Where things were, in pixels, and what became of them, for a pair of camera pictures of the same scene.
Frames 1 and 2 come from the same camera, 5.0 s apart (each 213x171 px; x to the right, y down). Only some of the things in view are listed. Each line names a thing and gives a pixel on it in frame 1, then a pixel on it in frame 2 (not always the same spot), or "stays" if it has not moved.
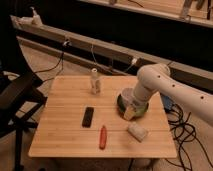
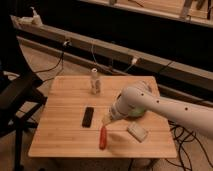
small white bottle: (95, 85) stays
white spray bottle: (36, 19) stays
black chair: (18, 97) stays
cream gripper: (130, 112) -> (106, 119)
